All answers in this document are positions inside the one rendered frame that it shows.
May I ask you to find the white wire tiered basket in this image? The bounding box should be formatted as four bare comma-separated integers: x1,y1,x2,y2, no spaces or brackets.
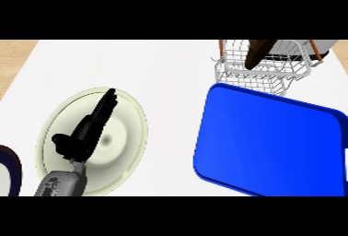
211,40,325,97

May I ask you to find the blue plastic tray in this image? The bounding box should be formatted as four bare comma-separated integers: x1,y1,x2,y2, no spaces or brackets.
192,82,348,197

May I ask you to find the cream round plate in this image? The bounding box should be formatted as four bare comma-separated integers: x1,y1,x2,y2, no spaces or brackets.
36,86,149,196

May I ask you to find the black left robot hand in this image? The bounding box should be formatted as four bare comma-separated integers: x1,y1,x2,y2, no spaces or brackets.
50,88,120,163

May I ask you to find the dark blue rimmed plate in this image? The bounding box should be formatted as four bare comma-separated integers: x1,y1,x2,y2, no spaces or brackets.
0,145,24,197

